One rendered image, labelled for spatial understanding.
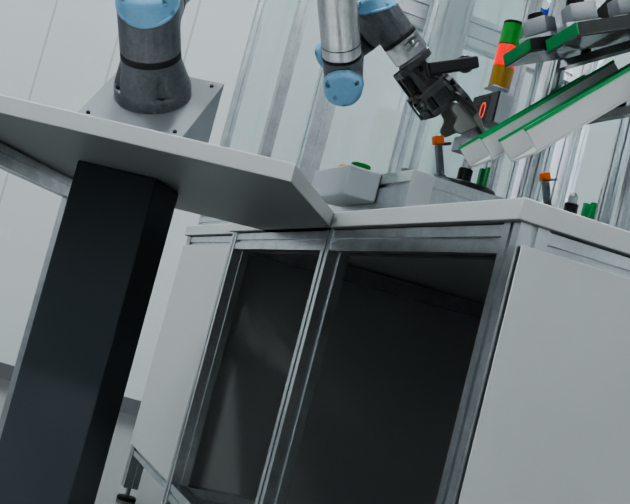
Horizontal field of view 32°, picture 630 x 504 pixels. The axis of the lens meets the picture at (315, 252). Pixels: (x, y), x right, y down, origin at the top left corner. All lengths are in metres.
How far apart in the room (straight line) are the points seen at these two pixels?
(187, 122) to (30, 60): 4.32
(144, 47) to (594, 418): 1.06
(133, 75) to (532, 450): 1.06
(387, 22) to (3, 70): 4.43
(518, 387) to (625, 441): 0.18
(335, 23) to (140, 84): 0.38
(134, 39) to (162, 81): 0.10
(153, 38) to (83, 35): 4.26
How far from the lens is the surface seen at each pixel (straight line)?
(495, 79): 2.50
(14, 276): 6.18
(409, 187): 2.01
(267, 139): 2.95
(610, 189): 2.17
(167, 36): 2.07
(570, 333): 1.49
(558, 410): 1.49
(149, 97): 2.11
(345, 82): 2.07
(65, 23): 6.37
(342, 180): 2.14
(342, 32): 2.05
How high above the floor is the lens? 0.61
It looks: 5 degrees up
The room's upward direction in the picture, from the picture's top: 15 degrees clockwise
